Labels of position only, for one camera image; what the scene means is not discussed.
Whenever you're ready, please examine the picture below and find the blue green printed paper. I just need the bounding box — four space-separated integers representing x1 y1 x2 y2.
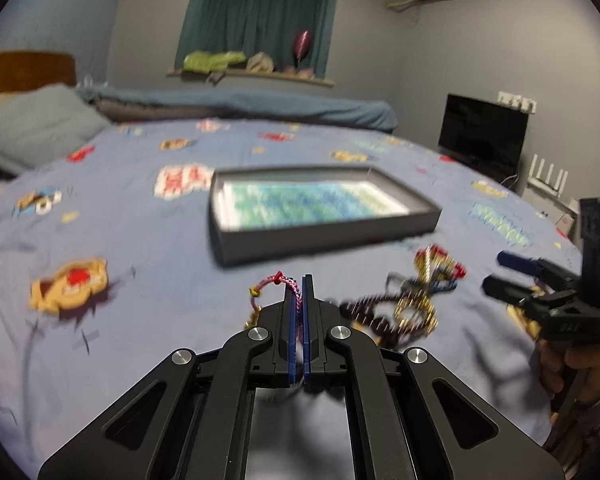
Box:
213 180 411 232

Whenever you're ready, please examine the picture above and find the right hand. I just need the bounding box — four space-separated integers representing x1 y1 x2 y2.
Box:
536 339 600 403

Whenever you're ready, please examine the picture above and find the beige cloth on sill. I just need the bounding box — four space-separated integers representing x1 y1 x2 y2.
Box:
246 52 275 74

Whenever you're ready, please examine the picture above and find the blue grey folded duvet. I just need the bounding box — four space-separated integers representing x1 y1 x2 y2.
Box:
76 86 398 133

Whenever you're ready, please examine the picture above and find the blue cartoon bed sheet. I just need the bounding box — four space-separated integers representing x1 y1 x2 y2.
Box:
0 120 581 478

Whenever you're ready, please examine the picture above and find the wall power socket strip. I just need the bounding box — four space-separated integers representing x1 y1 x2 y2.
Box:
498 91 538 114

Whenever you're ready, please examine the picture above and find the black television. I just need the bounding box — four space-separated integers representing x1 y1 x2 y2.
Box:
438 94 529 180

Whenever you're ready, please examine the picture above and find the grey shallow cardboard box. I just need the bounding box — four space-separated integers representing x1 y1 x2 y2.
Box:
208 165 442 266

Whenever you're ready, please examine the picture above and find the grey blue pillow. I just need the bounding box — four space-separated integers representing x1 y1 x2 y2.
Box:
0 84 111 176

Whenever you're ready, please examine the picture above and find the teal window curtain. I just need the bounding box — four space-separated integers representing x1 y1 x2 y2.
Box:
174 0 337 78

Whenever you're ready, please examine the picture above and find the green cloth on sill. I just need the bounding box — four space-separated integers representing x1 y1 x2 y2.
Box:
182 50 247 74

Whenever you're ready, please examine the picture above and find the large dark bead bracelet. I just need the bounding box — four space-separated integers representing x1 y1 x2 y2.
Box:
337 294 406 348

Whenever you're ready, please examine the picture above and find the wooden window sill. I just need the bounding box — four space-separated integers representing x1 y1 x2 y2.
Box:
166 68 336 88

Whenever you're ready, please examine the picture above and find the blue bead bracelet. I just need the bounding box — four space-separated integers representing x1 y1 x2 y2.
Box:
386 271 462 302

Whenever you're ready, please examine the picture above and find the pink balloon on stick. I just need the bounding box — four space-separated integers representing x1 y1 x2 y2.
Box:
291 29 311 68

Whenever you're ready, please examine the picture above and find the wooden headboard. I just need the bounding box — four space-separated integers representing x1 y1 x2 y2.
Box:
0 51 76 93

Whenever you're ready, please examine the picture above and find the pink braided string bracelet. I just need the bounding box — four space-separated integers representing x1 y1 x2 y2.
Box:
244 270 299 328

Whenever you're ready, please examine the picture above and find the white wifi router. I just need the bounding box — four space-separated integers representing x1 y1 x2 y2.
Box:
522 154 569 203

